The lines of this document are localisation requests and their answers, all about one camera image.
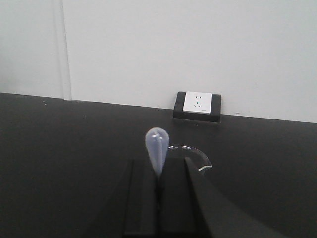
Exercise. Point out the transparent plastic pipette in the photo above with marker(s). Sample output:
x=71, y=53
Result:
x=157, y=143

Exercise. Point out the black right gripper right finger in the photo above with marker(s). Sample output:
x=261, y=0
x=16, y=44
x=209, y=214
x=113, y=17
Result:
x=191, y=207

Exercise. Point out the white wall power socket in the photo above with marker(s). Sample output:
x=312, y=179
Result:
x=197, y=102

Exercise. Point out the black socket housing box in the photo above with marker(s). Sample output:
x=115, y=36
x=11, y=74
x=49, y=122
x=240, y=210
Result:
x=214, y=116

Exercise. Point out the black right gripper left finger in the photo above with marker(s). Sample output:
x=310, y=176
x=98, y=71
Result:
x=141, y=209

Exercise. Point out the clear glass beaker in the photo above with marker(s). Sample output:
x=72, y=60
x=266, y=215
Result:
x=199, y=158

